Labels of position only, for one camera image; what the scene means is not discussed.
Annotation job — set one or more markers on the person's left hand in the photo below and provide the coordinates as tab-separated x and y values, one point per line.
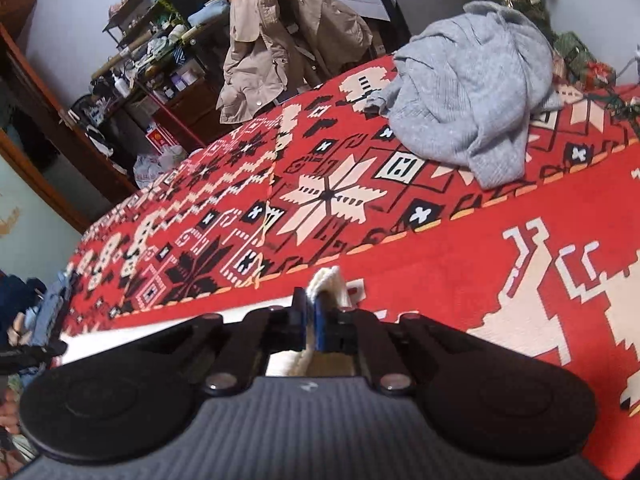
9	412

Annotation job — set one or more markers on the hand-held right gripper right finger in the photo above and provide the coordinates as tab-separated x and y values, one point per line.
320	327

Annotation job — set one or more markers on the pale glass panel gold lettering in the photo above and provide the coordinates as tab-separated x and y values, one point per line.
30	230

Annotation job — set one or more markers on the white knit vest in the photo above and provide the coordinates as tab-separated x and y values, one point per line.
327	282

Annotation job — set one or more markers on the dark wooden drawer cabinet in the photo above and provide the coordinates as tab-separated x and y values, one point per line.
195	110

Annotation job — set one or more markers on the plain whitish plastic bag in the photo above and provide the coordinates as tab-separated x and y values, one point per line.
174	156

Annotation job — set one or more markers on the grey shirt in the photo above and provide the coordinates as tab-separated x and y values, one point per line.
465	85

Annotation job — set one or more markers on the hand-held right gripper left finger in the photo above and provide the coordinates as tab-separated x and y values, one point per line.
300	325

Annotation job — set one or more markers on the white plastic bag red print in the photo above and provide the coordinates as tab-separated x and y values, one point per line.
149	170

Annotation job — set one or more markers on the white pump bottle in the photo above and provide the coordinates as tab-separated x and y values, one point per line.
122	86

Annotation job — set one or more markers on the red and white box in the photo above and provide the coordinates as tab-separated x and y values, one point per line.
160	141

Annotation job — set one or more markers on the beige jacket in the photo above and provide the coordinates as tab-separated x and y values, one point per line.
280	35

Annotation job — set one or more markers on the light blue cloth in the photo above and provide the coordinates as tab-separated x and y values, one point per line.
210	12

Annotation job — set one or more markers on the black desktop shelf rack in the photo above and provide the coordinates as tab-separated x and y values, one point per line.
137	12

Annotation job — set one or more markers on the green wrapped gift box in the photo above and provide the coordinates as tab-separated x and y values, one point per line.
575	57

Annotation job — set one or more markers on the red patterned blanket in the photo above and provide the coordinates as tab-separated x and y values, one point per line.
450	270

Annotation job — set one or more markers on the blue jeans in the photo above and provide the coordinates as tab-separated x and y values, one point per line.
50	305

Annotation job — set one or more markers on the brown wooden door frame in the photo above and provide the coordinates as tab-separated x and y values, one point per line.
60	150

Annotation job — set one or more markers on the navy clothing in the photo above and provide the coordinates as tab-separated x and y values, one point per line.
20	295

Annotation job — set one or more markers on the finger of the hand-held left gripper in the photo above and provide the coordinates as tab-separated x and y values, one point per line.
35	356

